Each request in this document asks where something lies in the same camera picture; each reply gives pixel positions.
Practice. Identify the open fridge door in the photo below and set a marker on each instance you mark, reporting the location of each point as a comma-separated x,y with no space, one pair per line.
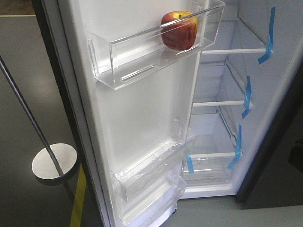
114,129

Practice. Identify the middle clear door bin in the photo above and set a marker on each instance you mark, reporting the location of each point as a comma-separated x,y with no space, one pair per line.
130,182

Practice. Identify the clear door bin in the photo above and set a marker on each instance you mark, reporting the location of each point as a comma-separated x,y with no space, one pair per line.
128,59
153,202
130,182

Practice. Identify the silver stanchion post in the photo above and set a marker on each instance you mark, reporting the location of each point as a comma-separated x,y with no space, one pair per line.
54,164

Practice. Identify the yellow floor tape line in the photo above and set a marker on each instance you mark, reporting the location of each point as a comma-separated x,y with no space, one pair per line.
78,202

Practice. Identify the clear fridge crisper drawer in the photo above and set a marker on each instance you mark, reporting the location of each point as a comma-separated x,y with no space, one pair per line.
209,169

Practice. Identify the upper clear door bin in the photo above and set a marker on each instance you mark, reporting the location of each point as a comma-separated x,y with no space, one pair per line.
128,59

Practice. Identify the red yellow apple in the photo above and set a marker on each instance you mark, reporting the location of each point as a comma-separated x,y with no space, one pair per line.
179,36

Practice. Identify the lower clear door bin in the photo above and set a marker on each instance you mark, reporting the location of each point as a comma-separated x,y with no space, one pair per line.
153,202

